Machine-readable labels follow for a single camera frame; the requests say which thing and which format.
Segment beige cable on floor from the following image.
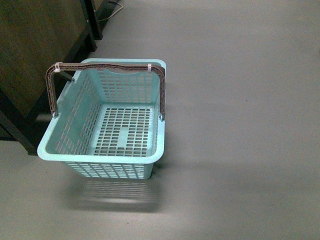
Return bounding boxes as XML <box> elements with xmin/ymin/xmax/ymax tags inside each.
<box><xmin>97</xmin><ymin>1</ymin><xmax>124</xmax><ymax>22</ymax></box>

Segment light blue plastic basket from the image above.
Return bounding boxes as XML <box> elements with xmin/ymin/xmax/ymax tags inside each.
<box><xmin>37</xmin><ymin>58</ymin><xmax>166</xmax><ymax>180</ymax></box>

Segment dark wooden display shelf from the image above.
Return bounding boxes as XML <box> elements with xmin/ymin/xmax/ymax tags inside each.
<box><xmin>0</xmin><ymin>0</ymin><xmax>103</xmax><ymax>155</ymax></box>

